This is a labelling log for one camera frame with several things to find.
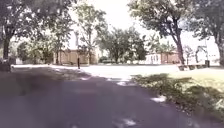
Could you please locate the group of trees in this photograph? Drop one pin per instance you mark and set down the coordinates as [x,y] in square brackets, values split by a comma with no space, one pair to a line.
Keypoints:
[123,46]

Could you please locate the slender tree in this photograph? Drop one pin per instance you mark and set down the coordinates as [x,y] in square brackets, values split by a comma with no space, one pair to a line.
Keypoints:
[89,33]

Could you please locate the tan brick building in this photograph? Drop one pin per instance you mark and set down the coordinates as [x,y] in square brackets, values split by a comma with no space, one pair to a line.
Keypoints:
[71,57]

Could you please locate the grey asphalt path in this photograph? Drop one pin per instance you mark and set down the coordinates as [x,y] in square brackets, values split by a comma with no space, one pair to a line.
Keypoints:
[83,103]

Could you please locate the low white and brown building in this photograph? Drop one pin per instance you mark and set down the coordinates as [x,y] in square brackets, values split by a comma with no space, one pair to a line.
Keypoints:
[163,58]

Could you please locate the large leaning tree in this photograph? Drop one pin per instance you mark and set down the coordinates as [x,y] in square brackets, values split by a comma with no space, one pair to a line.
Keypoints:
[179,46]

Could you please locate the bushes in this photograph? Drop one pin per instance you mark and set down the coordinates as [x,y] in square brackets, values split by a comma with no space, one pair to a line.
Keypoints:
[33,53]

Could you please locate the grass patch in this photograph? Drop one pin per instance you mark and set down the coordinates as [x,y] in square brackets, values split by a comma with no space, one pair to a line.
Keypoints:
[200,83]

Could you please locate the dark bin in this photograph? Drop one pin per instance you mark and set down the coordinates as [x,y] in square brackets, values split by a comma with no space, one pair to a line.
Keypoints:
[207,63]

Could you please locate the dark post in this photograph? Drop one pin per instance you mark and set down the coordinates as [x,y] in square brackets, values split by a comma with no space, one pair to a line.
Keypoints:
[78,62]

